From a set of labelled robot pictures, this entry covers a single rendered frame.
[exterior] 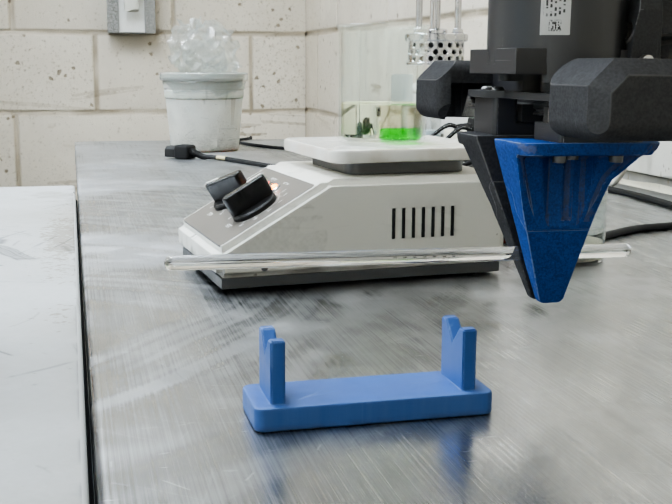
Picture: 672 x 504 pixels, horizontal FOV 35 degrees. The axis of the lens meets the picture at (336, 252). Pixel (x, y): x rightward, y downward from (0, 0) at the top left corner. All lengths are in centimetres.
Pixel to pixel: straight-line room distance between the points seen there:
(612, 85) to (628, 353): 22
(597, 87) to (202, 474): 19
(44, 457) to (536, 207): 21
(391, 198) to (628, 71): 35
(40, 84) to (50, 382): 264
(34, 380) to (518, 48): 26
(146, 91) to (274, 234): 248
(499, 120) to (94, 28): 270
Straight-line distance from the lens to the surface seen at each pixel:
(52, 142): 312
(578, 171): 44
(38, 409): 46
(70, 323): 60
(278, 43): 317
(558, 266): 45
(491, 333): 57
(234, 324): 59
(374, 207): 68
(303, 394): 43
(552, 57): 42
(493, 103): 45
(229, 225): 69
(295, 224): 66
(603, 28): 43
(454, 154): 70
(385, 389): 44
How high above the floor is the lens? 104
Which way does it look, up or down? 10 degrees down
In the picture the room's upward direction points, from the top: straight up
